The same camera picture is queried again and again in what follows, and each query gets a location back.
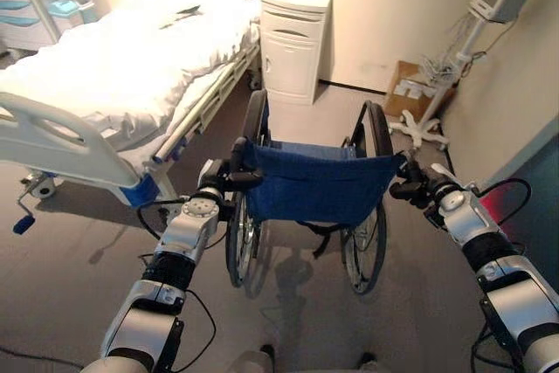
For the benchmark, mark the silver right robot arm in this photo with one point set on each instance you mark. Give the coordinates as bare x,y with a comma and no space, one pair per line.
493,268

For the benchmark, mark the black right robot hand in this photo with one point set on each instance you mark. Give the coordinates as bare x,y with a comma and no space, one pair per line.
415,183

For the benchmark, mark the white monitor stand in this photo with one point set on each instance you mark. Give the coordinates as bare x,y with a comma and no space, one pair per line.
441,89

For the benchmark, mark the brown cardboard box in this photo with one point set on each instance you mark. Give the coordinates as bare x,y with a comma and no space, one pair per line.
415,91

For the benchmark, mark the white bed sheet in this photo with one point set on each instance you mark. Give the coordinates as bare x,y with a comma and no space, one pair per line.
131,50

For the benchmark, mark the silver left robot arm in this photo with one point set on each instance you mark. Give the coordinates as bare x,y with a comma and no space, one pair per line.
174,259

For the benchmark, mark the white hospital bed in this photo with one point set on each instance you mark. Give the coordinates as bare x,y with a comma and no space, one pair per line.
109,98

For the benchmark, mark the blue seat wheelchair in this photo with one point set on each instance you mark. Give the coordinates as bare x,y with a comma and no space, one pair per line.
314,181

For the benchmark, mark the white bedside cabinet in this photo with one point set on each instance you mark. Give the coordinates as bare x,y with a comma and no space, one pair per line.
292,45

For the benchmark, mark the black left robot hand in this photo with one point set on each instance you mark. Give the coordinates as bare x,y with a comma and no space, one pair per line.
218,174

